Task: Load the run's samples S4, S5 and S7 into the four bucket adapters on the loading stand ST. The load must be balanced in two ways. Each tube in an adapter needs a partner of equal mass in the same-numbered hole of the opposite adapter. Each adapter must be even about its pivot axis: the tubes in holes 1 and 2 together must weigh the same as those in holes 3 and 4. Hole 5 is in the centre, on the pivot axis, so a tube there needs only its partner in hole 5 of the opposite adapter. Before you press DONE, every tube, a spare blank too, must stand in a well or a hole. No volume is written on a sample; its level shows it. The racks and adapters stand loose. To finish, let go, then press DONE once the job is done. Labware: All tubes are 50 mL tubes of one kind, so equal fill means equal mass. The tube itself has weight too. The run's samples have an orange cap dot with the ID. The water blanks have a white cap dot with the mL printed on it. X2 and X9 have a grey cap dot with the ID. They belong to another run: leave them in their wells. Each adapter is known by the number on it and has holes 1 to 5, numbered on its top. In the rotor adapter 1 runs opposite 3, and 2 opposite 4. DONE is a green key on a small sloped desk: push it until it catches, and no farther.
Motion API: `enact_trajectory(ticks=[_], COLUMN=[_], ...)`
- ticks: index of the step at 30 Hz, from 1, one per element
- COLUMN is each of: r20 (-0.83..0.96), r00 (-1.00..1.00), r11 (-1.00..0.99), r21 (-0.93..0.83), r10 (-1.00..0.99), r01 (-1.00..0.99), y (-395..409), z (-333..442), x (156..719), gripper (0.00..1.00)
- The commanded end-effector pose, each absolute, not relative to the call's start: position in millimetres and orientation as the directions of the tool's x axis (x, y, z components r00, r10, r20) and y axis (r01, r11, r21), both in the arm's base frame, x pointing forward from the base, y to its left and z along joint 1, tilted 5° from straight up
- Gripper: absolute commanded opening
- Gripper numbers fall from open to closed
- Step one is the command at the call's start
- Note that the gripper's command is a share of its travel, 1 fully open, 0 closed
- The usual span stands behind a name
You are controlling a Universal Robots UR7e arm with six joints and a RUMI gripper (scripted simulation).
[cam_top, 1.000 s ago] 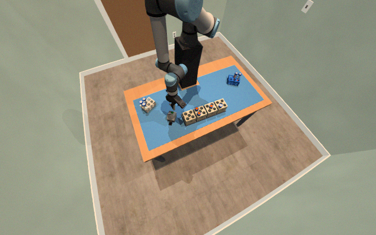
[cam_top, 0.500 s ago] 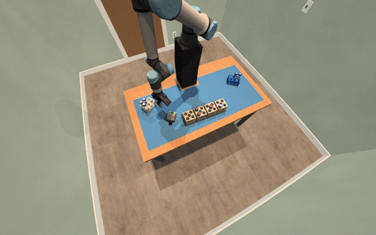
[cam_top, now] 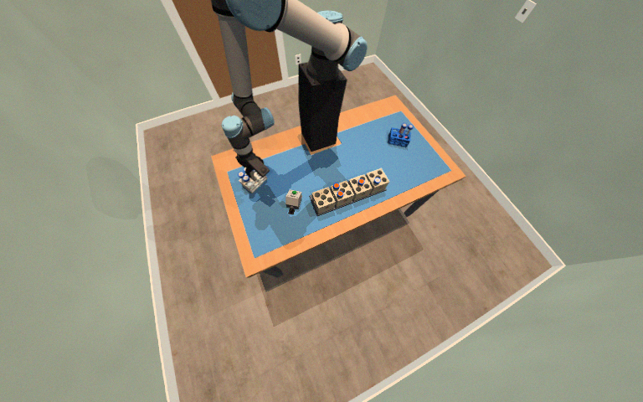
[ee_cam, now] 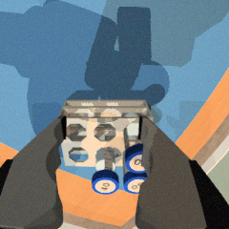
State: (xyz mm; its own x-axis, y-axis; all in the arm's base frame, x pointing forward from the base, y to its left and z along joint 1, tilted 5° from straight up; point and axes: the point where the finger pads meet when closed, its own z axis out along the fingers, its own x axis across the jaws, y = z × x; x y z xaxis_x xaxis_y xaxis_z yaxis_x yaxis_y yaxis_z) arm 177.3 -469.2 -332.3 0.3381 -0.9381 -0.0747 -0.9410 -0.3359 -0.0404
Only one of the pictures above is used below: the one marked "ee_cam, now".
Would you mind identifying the beige tube rack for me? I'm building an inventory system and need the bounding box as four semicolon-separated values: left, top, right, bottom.
58;100;154;166

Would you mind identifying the blue bench mat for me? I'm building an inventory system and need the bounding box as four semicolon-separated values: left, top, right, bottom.
0;0;229;152

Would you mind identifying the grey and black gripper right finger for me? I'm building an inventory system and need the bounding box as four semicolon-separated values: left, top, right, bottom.
135;115;229;229

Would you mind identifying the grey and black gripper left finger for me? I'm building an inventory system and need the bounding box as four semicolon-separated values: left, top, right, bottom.
0;115;67;229

